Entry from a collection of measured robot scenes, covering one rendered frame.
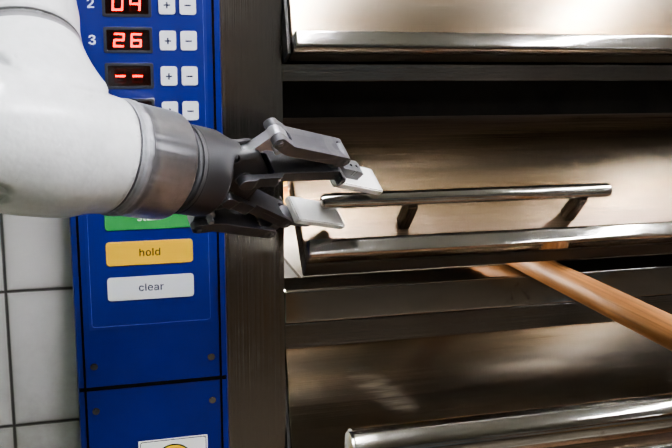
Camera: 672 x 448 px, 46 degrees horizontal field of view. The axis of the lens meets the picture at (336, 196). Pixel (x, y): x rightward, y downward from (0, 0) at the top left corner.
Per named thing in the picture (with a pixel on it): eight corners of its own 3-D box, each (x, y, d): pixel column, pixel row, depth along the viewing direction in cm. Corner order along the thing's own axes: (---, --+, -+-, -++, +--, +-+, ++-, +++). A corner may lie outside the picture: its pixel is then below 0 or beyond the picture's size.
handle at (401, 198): (314, 234, 85) (312, 221, 86) (592, 220, 93) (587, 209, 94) (323, 203, 80) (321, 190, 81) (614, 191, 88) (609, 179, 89)
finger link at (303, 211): (299, 219, 77) (294, 223, 78) (346, 225, 83) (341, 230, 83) (287, 195, 79) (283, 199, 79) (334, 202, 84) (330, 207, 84)
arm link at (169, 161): (66, 148, 65) (128, 159, 69) (93, 239, 61) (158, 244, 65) (123, 72, 61) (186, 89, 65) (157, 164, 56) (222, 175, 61)
